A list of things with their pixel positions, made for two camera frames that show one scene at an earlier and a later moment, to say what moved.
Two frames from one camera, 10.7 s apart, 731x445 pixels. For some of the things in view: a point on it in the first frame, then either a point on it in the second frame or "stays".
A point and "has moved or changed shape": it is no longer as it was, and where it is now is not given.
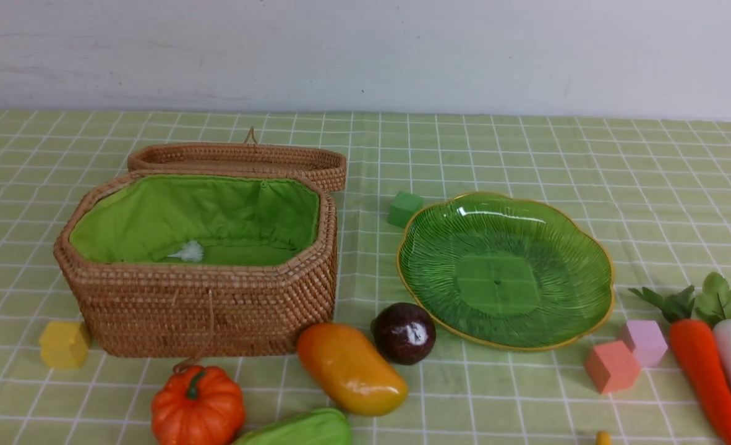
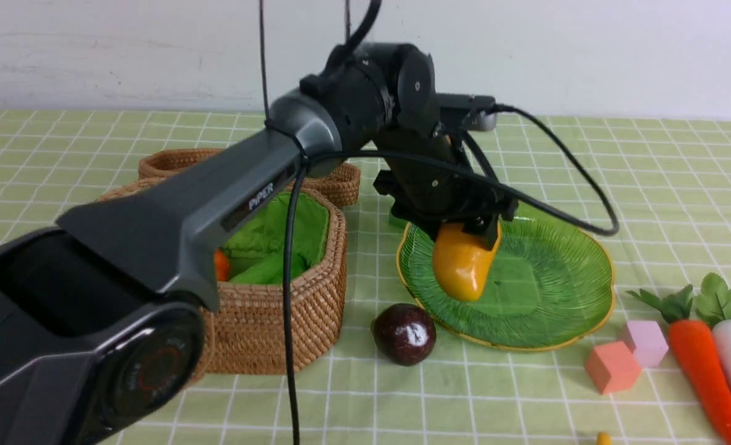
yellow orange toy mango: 356,376 to 461,261
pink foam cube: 646,341 stays
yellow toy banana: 603,437 stays
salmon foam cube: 611,367 stays
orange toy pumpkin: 202,405 to 222,266
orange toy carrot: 692,343 stays
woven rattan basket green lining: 199,262 has moved or changed shape
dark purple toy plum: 403,333 stays
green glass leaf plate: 506,270 stays
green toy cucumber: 320,427 to 271,271
